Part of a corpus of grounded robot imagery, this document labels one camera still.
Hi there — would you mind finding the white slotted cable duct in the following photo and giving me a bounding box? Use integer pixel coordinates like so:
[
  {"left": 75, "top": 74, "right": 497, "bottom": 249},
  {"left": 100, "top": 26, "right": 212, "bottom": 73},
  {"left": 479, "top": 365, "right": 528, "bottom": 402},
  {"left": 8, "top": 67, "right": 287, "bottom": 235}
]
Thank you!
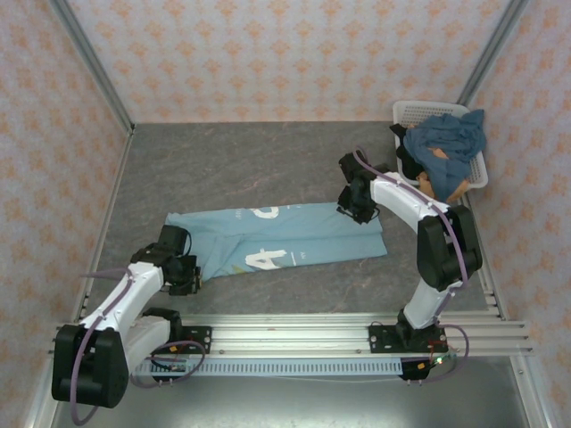
[{"left": 133, "top": 359, "right": 405, "bottom": 376}]

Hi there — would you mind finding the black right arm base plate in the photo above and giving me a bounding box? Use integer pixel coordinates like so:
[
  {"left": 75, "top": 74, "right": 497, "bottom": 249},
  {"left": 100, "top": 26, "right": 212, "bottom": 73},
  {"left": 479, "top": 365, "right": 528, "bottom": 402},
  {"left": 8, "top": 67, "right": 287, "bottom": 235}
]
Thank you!
[{"left": 368, "top": 324, "right": 449, "bottom": 356}]

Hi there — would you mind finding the light blue printed t-shirt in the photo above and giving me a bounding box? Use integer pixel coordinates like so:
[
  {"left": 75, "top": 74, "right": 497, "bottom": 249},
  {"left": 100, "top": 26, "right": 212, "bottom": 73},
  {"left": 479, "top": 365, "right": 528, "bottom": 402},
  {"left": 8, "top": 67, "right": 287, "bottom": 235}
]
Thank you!
[{"left": 164, "top": 201, "right": 387, "bottom": 283}]

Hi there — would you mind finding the aluminium frame profile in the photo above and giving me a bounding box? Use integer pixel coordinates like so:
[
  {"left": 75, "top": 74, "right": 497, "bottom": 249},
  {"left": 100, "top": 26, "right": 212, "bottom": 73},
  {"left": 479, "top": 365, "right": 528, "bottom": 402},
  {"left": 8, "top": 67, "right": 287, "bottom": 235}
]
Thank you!
[
  {"left": 510, "top": 356, "right": 559, "bottom": 428},
  {"left": 21, "top": 356, "right": 57, "bottom": 428}
]

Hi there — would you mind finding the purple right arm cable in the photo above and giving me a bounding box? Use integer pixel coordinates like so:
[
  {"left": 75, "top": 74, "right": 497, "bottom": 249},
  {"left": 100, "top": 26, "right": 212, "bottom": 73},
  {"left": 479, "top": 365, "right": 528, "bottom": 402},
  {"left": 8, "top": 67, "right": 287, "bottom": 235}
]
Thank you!
[{"left": 354, "top": 146, "right": 469, "bottom": 384}]

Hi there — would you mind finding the aluminium frame post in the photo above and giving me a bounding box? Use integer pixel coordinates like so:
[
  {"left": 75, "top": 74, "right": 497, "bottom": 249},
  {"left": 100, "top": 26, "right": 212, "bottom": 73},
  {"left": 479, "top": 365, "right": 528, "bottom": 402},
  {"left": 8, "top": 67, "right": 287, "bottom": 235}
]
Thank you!
[
  {"left": 455, "top": 0, "right": 532, "bottom": 106},
  {"left": 46, "top": 0, "right": 137, "bottom": 135}
]

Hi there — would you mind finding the small electronics board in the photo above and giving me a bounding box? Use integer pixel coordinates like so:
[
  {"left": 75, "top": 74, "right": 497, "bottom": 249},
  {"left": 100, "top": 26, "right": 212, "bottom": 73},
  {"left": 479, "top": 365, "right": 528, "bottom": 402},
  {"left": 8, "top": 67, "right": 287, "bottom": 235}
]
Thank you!
[
  {"left": 151, "top": 358, "right": 188, "bottom": 374},
  {"left": 401, "top": 354, "right": 459, "bottom": 383}
]

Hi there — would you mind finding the orange t-shirt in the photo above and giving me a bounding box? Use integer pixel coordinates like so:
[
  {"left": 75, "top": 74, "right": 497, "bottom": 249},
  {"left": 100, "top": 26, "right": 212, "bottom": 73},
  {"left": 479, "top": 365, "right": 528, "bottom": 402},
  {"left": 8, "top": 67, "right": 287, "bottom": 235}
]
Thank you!
[{"left": 417, "top": 149, "right": 472, "bottom": 206}]

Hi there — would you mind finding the wide aluminium mounting beam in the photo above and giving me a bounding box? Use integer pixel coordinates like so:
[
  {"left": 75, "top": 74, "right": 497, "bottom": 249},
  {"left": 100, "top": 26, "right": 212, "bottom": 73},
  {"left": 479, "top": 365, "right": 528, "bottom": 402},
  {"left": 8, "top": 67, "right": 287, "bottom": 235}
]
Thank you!
[{"left": 48, "top": 311, "right": 534, "bottom": 358}]

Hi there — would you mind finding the pile of dark blue clothes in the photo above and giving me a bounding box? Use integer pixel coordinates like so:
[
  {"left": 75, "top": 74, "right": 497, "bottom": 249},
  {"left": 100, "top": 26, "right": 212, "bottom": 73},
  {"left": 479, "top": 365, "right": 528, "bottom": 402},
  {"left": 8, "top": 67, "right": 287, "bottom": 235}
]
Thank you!
[{"left": 403, "top": 109, "right": 488, "bottom": 204}]

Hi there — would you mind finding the white plastic basket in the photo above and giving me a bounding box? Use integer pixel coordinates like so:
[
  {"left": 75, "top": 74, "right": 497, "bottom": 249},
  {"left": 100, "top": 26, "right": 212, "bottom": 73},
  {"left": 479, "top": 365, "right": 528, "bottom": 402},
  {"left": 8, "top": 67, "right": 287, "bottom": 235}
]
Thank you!
[{"left": 392, "top": 100, "right": 490, "bottom": 191}]

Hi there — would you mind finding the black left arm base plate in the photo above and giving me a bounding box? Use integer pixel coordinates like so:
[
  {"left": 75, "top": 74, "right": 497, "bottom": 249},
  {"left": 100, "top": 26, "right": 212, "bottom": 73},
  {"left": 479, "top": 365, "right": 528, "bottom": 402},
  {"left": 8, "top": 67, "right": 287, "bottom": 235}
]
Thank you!
[{"left": 169, "top": 325, "right": 213, "bottom": 356}]

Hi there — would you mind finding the black t-shirt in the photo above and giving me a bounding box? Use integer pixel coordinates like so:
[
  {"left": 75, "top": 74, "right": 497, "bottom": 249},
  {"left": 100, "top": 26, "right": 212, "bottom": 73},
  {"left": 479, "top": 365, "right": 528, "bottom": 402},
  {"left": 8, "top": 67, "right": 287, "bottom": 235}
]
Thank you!
[{"left": 389, "top": 123, "right": 425, "bottom": 179}]

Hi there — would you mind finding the aluminium side rail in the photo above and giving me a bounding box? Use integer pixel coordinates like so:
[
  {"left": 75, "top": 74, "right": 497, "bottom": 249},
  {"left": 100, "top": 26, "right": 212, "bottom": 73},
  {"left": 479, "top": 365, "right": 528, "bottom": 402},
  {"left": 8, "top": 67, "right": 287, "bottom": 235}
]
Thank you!
[
  {"left": 70, "top": 127, "right": 136, "bottom": 322},
  {"left": 459, "top": 195, "right": 508, "bottom": 320}
]

